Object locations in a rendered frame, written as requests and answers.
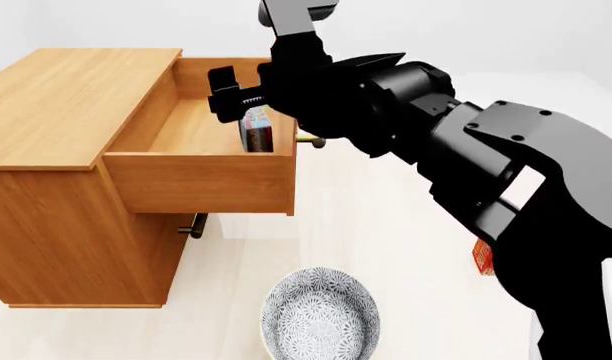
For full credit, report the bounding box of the dark metal drawer handle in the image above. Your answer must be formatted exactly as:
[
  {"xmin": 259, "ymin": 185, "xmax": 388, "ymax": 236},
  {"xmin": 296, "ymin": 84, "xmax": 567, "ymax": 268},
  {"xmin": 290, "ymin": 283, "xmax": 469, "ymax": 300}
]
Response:
[
  {"xmin": 295, "ymin": 132, "xmax": 328, "ymax": 150},
  {"xmin": 177, "ymin": 212, "xmax": 210, "ymax": 240}
]

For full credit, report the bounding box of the orange food box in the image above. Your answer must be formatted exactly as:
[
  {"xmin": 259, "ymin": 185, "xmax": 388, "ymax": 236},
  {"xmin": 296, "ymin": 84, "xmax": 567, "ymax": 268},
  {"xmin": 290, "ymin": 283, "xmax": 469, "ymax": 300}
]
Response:
[{"xmin": 471, "ymin": 238, "xmax": 497, "ymax": 278}]

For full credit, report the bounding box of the wooden cabinet body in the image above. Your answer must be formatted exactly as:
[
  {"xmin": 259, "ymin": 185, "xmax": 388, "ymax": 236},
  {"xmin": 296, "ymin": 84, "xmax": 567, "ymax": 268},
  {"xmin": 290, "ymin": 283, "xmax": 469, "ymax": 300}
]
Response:
[{"xmin": 0, "ymin": 47, "xmax": 193, "ymax": 310}]

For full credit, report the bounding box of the grey floral patterned bowl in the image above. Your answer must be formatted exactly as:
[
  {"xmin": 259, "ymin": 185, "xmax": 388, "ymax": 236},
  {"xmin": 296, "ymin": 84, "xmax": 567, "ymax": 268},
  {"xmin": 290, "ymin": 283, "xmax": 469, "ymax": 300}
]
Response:
[{"xmin": 260, "ymin": 266, "xmax": 383, "ymax": 360}]

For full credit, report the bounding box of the chocolate pudding box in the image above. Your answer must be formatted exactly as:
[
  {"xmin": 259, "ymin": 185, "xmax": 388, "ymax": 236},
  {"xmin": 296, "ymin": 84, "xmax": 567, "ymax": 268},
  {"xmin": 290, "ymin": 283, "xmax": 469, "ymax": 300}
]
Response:
[{"xmin": 238, "ymin": 105, "xmax": 276, "ymax": 154}]

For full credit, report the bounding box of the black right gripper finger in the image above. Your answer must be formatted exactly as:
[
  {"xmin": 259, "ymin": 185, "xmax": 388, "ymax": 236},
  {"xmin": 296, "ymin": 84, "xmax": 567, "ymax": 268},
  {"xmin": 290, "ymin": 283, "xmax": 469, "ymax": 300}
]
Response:
[
  {"xmin": 257, "ymin": 61, "xmax": 287, "ymax": 118},
  {"xmin": 207, "ymin": 65, "xmax": 248, "ymax": 124}
]

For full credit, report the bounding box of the wooden cabinet drawer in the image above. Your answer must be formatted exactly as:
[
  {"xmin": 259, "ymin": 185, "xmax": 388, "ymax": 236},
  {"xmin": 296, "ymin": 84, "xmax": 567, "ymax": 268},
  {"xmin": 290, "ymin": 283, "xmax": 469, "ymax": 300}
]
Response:
[{"xmin": 101, "ymin": 56, "xmax": 300, "ymax": 218}]

